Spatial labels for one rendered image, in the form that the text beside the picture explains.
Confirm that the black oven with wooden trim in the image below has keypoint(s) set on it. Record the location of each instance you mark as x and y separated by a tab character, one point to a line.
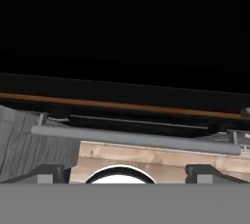
130	104

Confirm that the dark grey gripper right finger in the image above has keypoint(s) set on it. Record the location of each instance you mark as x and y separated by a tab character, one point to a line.
199	171

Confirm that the dark grey knob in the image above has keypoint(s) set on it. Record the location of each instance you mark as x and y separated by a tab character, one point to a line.
246	112

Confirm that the tan wooden panel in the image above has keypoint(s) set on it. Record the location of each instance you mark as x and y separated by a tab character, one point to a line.
169	161

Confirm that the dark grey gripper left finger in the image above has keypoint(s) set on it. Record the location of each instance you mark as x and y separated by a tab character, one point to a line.
49	171

